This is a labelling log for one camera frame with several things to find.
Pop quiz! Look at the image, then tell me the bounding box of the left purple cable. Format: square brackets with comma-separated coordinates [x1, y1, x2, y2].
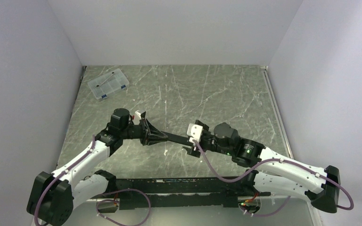
[33, 134, 97, 226]

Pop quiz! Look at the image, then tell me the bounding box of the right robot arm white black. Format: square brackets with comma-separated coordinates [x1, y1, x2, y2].
[186, 121, 340, 213]

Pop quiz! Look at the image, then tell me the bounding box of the aluminium side rail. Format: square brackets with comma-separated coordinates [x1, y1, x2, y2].
[260, 65, 294, 159]

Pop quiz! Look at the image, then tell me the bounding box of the black remote control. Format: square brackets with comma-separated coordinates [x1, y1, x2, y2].
[163, 131, 193, 146]

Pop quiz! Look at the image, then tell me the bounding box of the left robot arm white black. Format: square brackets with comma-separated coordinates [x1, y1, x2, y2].
[26, 108, 171, 226]

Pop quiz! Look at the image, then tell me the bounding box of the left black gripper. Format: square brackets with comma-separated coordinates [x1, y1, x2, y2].
[121, 118, 167, 145]

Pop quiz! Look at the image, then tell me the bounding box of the clear plastic organizer box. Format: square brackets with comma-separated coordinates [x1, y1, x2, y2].
[87, 68, 130, 99]

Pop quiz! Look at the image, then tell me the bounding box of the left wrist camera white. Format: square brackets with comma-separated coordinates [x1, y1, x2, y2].
[132, 110, 146, 121]

